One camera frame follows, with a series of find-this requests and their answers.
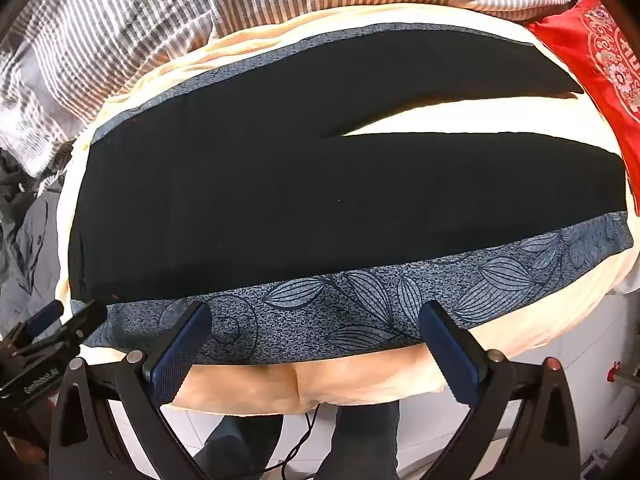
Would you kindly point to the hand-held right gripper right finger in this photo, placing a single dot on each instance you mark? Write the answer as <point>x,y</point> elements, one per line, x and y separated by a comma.
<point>450,355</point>

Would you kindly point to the small red clip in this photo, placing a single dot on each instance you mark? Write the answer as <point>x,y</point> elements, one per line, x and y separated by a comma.
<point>611,373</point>

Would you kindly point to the black pants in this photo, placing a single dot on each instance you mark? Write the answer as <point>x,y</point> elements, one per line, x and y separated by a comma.
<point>300,200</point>

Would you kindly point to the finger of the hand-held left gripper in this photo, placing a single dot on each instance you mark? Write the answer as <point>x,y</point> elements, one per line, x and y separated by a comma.
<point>42,317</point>
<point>75,322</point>

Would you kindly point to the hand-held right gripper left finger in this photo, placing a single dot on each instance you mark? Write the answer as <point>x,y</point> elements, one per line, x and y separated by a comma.
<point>179,352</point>

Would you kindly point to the grey jacket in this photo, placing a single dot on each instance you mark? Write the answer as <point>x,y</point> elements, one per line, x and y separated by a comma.
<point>35,240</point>

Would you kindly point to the blue-grey leaf-patterned cloth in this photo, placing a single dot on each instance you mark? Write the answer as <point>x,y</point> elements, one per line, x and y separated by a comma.
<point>350,312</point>

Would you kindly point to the person's left leg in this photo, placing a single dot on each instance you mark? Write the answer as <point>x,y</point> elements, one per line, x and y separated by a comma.
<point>240,445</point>

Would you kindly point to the grey white striped duvet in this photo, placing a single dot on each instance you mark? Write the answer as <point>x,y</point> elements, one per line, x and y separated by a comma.
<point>125,25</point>

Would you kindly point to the cream blanket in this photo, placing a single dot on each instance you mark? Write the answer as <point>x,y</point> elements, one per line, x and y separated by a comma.
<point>350,385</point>

